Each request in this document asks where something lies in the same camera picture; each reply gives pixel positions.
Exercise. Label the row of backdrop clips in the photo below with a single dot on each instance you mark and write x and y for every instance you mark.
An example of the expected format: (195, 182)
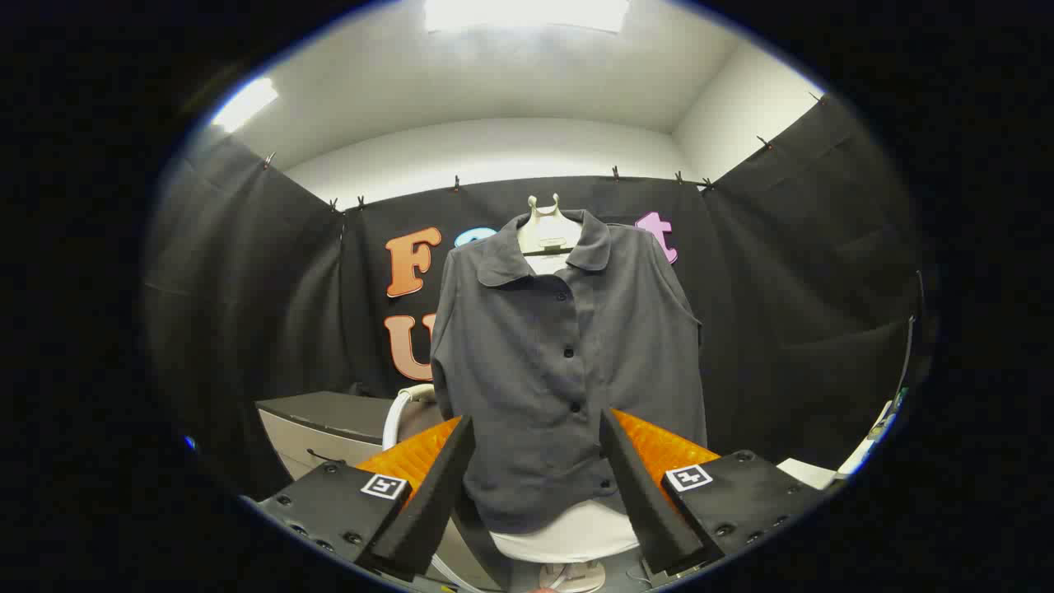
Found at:
(455, 183)

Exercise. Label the dark grey button shirt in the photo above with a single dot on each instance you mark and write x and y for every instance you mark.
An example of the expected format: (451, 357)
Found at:
(535, 371)

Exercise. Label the white panel edge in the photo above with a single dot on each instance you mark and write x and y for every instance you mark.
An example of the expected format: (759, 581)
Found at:
(869, 441)

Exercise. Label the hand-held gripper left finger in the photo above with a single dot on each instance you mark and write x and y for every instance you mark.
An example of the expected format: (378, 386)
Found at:
(436, 494)

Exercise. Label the white paper sheet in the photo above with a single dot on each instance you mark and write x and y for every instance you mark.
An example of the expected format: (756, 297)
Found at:
(805, 473)

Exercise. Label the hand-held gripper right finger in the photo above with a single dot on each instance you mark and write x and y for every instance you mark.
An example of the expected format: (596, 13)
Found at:
(642, 494)

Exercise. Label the grey drawer cabinet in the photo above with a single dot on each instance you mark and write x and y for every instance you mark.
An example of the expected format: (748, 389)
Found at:
(329, 424)

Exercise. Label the white garment steamer base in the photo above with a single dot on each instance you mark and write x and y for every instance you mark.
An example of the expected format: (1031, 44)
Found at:
(568, 535)

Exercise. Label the narrow ceiling light strip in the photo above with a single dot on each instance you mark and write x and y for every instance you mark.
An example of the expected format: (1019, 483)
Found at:
(244, 104)

